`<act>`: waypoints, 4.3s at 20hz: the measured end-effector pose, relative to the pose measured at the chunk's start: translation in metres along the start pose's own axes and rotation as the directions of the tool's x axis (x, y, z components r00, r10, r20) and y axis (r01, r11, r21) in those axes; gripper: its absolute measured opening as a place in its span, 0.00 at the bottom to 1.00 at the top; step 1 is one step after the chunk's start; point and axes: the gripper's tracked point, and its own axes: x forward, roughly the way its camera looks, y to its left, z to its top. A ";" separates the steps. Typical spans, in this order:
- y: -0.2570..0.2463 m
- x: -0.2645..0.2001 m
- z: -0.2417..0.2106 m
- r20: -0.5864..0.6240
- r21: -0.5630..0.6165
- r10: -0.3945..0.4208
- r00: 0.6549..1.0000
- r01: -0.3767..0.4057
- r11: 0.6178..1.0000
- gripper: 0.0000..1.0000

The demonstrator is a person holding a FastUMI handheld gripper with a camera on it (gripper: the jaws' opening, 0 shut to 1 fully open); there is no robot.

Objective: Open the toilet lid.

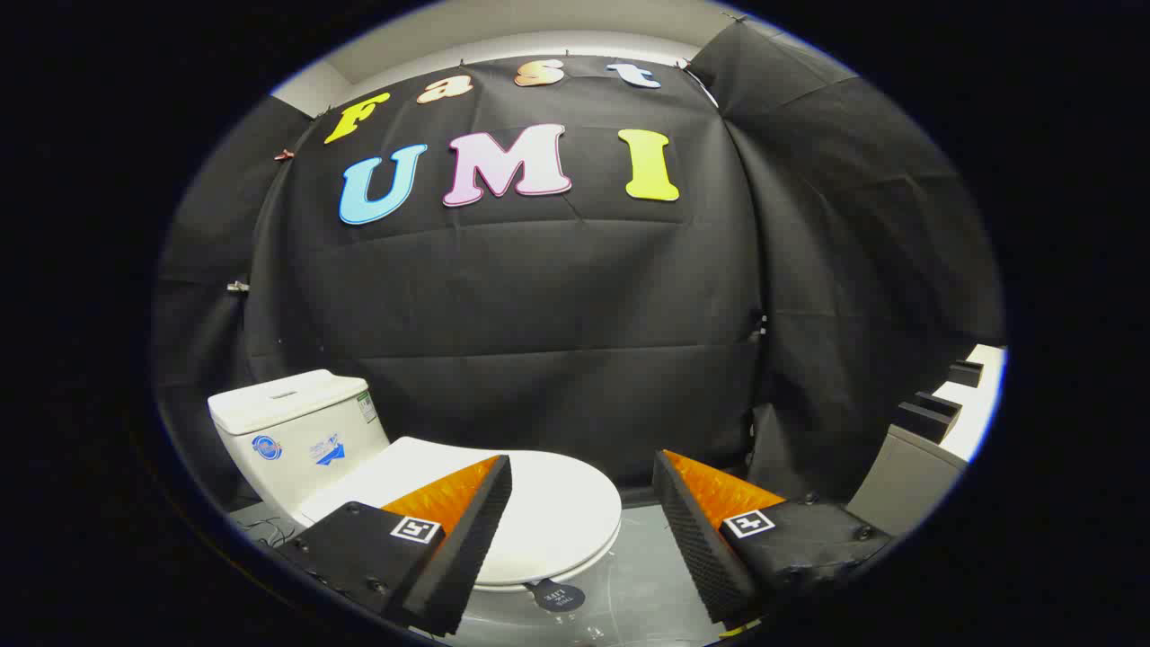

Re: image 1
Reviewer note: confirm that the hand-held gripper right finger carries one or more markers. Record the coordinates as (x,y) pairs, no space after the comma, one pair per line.
(696,548)

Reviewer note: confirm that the white shelf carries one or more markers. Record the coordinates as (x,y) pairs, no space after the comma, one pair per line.
(979,413)

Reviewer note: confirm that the black round pull tab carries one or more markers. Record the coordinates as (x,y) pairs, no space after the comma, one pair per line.
(557,597)

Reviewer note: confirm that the white toilet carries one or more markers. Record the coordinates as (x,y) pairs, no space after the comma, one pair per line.
(296,431)

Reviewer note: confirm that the white toilet lid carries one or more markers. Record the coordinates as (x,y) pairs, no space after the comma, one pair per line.
(557,512)

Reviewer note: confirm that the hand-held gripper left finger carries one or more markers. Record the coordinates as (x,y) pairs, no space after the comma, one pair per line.
(467,548)

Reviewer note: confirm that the grey box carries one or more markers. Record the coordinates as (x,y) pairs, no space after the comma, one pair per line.
(903,481)

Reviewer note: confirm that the black block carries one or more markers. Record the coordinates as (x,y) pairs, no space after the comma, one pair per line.
(925,420)
(966,373)

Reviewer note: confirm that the black backdrop cloth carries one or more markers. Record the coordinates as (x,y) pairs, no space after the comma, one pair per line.
(557,305)

